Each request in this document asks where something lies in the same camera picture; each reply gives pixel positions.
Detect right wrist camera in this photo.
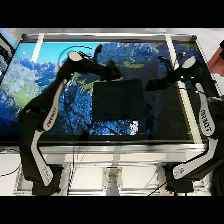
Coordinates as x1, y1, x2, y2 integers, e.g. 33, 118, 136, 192
157, 55, 175, 71

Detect black cable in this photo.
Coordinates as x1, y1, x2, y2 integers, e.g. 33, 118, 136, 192
148, 179, 175, 197
57, 45, 98, 69

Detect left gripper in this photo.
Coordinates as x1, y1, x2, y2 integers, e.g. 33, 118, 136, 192
103, 61, 124, 81

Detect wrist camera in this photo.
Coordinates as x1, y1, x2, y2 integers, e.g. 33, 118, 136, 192
93, 44, 105, 63
157, 55, 175, 71

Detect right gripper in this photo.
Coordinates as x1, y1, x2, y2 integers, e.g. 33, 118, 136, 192
145, 76, 170, 92

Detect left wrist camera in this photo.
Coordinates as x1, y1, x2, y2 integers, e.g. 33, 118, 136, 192
93, 44, 105, 63

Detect silver frame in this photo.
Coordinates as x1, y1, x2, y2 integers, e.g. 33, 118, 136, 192
13, 32, 215, 197

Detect blue jeans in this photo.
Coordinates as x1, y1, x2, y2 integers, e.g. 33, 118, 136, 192
91, 78, 147, 124

